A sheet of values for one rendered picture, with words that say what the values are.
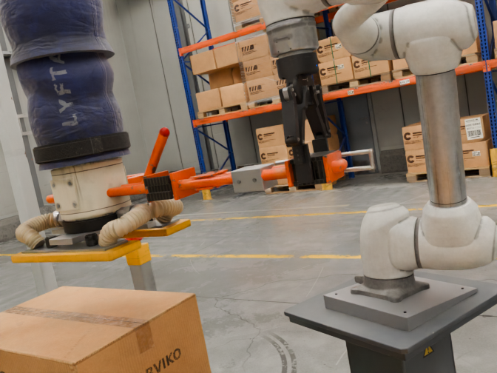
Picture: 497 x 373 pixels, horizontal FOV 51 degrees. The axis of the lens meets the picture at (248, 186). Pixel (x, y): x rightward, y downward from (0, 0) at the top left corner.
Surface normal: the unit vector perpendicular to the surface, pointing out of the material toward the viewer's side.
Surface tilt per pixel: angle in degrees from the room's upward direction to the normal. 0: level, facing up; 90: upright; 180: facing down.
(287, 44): 90
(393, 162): 90
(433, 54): 105
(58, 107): 75
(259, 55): 90
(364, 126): 90
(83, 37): 80
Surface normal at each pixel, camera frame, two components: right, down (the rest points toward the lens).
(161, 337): 0.81, -0.07
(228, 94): -0.61, 0.21
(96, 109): 0.63, -0.28
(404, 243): -0.40, -0.02
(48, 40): 0.11, -0.13
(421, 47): -0.48, 0.48
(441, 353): 0.56, 0.00
